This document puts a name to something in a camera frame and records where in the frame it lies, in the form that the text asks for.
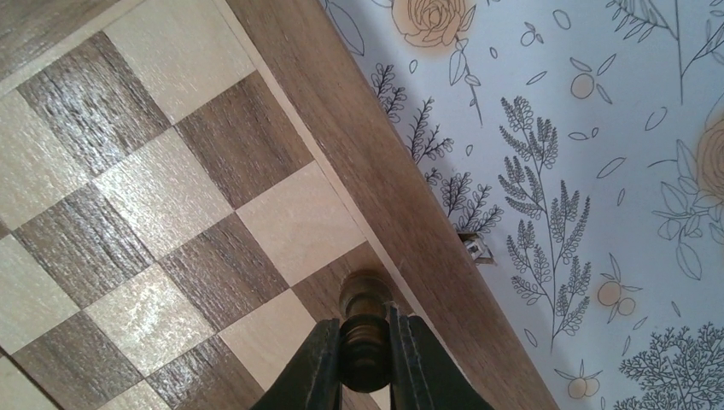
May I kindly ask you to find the wooden chessboard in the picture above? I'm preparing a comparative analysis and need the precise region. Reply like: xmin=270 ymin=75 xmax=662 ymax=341
xmin=1 ymin=1 xmax=555 ymax=409

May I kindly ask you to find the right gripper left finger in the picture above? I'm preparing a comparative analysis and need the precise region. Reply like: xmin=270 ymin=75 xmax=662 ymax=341
xmin=251 ymin=319 xmax=342 ymax=410

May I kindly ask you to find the dark chess piece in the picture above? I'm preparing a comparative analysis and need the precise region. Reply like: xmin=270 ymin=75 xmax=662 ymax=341
xmin=339 ymin=269 xmax=393 ymax=393

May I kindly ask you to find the floral tablecloth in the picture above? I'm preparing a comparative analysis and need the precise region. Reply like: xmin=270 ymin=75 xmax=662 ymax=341
xmin=322 ymin=1 xmax=723 ymax=409

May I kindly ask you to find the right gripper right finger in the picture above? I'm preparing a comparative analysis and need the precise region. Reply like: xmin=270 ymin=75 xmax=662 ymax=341
xmin=388 ymin=306 xmax=492 ymax=410

